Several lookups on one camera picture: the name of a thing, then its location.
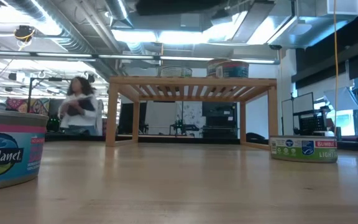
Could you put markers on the green Bumble Bee tuna can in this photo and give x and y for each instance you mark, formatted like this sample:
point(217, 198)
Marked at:
point(174, 72)
point(303, 152)

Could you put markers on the black background robot arm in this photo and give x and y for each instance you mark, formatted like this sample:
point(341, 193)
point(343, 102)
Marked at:
point(53, 124)
point(182, 127)

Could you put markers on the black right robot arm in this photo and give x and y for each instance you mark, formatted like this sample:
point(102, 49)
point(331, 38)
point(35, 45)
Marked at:
point(179, 6)

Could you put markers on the wooden slatted shelf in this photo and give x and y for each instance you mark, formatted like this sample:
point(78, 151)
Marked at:
point(191, 81)

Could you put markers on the white panel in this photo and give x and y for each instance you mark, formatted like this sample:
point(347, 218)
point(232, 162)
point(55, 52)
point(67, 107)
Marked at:
point(160, 118)

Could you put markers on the black cabinet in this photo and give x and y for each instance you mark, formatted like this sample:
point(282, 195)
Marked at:
point(219, 119)

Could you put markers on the black screen panel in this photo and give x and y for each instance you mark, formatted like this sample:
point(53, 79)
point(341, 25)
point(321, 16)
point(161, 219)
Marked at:
point(126, 118)

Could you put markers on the bright ceiling light panel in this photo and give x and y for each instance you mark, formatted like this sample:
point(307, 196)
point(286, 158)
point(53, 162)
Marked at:
point(166, 36)

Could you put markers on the person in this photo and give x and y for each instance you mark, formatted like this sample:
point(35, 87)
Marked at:
point(79, 118)

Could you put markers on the white monitor on stand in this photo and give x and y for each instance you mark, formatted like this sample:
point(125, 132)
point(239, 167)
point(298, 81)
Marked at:
point(303, 102)

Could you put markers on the black crate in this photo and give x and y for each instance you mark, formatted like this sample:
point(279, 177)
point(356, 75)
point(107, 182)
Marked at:
point(312, 124)

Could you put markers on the colourful patterned cloth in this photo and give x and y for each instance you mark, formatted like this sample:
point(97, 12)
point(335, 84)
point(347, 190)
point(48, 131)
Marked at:
point(36, 105)

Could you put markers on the white trapezoid shade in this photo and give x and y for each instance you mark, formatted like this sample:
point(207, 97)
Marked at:
point(342, 99)

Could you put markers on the black security camera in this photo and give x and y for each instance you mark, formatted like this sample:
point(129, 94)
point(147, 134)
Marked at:
point(275, 47)

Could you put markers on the large silver air duct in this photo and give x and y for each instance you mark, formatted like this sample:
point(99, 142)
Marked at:
point(291, 31)

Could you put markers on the silver ventilation duct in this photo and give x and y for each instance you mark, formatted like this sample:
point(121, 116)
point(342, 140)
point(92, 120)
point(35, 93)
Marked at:
point(57, 28)

